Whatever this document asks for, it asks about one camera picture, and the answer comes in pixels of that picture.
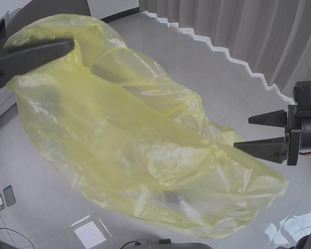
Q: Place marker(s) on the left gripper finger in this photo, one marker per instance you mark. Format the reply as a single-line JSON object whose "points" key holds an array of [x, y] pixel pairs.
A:
{"points": [[33, 53]]}

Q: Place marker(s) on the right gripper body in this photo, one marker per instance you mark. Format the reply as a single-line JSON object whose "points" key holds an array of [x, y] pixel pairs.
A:
{"points": [[308, 135]]}

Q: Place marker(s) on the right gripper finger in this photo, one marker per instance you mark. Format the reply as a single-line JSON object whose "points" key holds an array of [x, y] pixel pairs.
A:
{"points": [[269, 148], [272, 118]]}

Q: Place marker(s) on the yellow plastic bag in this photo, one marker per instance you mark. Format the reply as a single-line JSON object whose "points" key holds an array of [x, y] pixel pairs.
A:
{"points": [[119, 139]]}

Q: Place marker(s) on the grey and white chair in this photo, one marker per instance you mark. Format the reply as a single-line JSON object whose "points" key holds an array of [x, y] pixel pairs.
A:
{"points": [[54, 1]]}

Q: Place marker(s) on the white curtain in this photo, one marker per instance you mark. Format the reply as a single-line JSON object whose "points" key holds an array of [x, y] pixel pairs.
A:
{"points": [[248, 22]]}

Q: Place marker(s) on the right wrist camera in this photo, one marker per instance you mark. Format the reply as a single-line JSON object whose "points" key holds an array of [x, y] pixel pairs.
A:
{"points": [[305, 97]]}

